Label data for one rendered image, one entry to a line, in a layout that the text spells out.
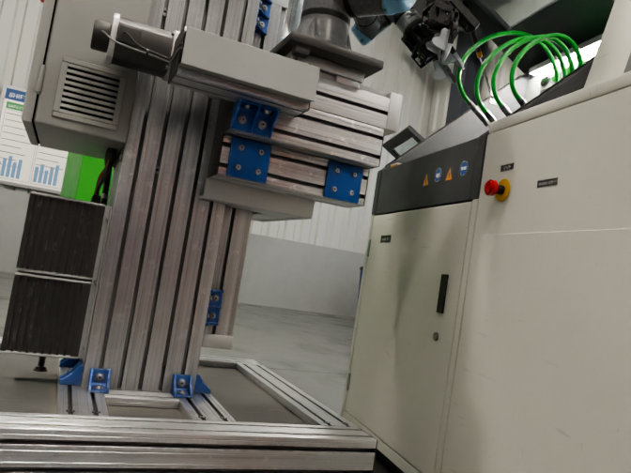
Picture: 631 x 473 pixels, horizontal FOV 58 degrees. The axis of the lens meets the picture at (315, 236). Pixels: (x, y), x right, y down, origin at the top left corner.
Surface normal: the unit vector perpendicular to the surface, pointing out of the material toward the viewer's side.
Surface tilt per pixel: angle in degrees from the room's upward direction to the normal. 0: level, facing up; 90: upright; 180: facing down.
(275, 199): 90
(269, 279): 90
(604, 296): 90
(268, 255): 90
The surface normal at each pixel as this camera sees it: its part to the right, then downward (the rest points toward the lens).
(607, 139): -0.95, -0.17
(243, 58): 0.40, 0.00
